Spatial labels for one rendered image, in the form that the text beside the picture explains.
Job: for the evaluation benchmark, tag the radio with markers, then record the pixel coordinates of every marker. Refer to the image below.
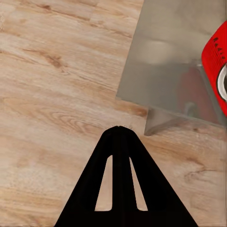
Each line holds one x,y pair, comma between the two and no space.
214,61

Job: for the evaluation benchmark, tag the coffee table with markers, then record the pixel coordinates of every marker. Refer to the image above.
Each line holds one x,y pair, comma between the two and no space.
163,70

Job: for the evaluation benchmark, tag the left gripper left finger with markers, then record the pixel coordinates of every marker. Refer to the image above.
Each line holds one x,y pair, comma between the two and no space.
79,210

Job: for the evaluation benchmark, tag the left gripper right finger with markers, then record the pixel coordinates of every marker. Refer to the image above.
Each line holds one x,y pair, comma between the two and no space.
165,209

